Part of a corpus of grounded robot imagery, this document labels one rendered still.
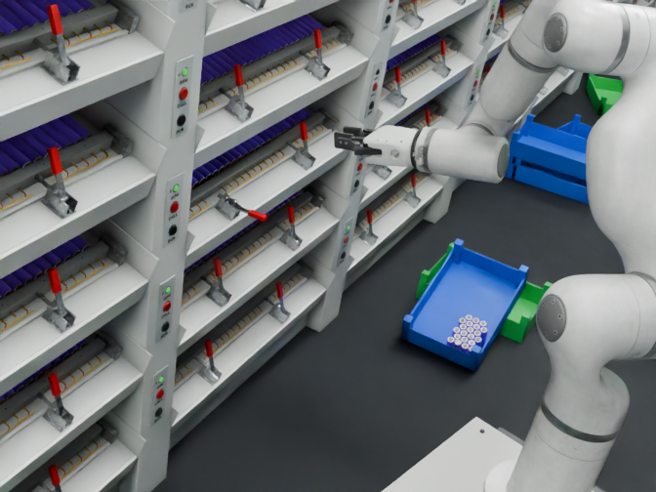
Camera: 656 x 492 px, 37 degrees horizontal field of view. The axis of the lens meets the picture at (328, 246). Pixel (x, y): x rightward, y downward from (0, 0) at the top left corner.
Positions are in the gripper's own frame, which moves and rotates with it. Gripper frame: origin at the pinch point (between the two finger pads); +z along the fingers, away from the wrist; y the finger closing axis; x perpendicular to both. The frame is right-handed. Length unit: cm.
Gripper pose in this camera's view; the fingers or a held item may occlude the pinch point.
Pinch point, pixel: (348, 138)
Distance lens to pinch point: 189.3
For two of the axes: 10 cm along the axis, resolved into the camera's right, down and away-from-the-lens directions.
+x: -0.4, -9.0, -4.3
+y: 4.9, -4.0, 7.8
